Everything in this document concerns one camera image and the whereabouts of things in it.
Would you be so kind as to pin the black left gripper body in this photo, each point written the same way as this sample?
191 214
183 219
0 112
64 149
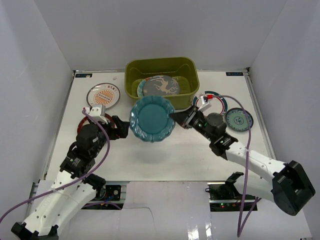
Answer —
116 127

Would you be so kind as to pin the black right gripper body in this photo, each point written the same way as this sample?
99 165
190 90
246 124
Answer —
196 120

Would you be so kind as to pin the dark red rimmed plate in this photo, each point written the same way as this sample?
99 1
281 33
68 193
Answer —
86 122

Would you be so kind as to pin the white plate with teal-red rim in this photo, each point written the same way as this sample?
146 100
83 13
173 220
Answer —
217 105

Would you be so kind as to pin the teal scalloped plate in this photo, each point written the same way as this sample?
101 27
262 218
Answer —
150 118

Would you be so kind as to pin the white plate with orange sunburst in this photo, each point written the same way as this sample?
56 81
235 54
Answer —
106 94

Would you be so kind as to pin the red plate with teal flower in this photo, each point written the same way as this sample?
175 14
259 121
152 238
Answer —
140 88

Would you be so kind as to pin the small teal patterned plate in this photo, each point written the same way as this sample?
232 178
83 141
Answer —
235 119

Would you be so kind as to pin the grey plate with deer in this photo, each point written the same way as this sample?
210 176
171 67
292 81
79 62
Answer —
161 85

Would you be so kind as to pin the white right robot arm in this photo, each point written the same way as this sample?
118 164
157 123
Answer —
285 184

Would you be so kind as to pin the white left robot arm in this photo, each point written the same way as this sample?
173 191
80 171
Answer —
75 184

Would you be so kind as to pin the olive green plastic bin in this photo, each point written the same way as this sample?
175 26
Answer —
182 69

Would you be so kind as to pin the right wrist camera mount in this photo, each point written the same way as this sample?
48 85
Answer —
205 101

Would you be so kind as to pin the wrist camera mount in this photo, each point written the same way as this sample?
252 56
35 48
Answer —
96 113
205 101

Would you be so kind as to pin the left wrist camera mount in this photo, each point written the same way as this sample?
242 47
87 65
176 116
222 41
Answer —
96 113

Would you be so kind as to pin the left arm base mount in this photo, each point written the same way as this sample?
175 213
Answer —
106 196

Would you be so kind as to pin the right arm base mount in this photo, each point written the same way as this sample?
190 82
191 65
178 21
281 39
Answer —
223 196

